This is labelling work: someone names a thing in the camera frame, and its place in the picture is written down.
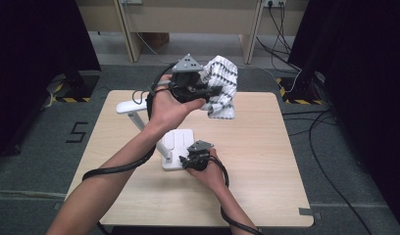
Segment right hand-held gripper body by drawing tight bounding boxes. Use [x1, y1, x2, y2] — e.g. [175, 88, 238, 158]
[184, 140, 215, 172]

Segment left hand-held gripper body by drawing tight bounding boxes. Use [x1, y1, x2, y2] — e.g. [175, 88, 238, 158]
[169, 53, 211, 104]

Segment white black-striped cloth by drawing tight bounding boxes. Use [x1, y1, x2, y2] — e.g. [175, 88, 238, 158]
[199, 55, 239, 120]

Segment white desk lamp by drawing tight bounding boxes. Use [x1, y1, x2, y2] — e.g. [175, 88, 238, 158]
[115, 99, 196, 171]

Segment person's right hand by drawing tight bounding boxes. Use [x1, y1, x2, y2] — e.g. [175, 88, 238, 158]
[187, 149, 226, 194]

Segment person's left hand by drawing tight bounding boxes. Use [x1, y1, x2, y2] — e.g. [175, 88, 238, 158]
[148, 73, 207, 133]

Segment black stand base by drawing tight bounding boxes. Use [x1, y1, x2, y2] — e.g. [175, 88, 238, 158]
[45, 70, 101, 104]
[275, 72, 325, 106]

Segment black curtain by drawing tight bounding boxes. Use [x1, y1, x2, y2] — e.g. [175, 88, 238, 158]
[0, 0, 102, 161]
[287, 0, 400, 226]

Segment black socket cables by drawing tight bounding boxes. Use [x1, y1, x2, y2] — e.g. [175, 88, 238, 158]
[256, 2, 302, 72]

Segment black floor cables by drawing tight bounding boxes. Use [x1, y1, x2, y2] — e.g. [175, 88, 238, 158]
[281, 109, 374, 235]

